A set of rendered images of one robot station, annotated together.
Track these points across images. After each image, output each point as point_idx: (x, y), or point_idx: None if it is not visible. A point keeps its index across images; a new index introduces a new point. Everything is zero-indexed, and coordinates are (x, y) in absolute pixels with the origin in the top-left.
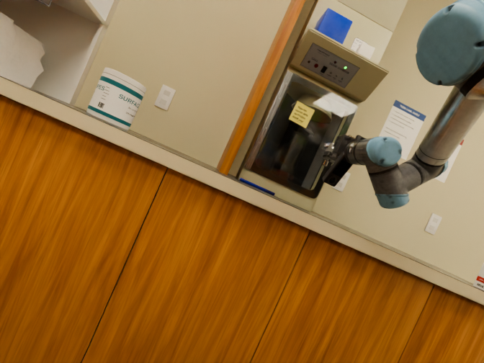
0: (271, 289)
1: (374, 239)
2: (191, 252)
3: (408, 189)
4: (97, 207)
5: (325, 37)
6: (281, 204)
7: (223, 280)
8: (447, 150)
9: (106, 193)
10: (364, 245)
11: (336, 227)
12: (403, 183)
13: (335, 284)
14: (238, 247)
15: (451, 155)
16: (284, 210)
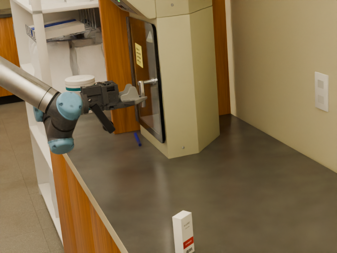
0: (90, 229)
1: (280, 192)
2: (75, 199)
3: (51, 136)
4: (61, 170)
5: None
6: (68, 158)
7: (82, 220)
8: (28, 103)
9: (60, 161)
10: (85, 188)
11: (78, 174)
12: (47, 132)
13: (99, 227)
14: (79, 194)
15: (37, 103)
16: (69, 163)
